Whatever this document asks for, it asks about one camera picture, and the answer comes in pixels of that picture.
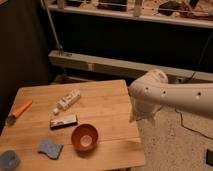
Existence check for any blue sponge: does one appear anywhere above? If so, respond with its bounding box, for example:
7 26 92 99
37 139 63 160

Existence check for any red bowl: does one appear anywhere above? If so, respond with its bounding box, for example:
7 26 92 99
71 124 99 152

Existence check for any white baseboard heater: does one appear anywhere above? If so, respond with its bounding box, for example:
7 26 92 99
48 49 213 83

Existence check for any orange plastic carrot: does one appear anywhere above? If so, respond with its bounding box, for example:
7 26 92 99
6 100 33 125

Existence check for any wooden table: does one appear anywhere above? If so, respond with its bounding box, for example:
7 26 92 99
0 80 145 171

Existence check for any white tube bottle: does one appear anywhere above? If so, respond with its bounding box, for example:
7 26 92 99
53 89 81 115

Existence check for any metal pole stand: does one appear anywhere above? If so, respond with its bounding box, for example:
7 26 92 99
41 0 63 55

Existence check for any black cable on floor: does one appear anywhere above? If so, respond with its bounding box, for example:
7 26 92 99
173 29 213 141

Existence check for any black and red box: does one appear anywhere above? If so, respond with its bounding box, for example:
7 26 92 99
50 115 78 130

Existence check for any blue cloth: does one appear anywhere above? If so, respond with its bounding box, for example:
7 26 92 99
0 150 20 169

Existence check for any cluttered shelf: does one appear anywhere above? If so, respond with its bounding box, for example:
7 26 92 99
45 0 213 29

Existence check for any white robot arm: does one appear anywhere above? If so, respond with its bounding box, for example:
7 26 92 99
128 69 213 121

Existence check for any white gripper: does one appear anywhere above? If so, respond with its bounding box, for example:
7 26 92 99
130 99 163 121

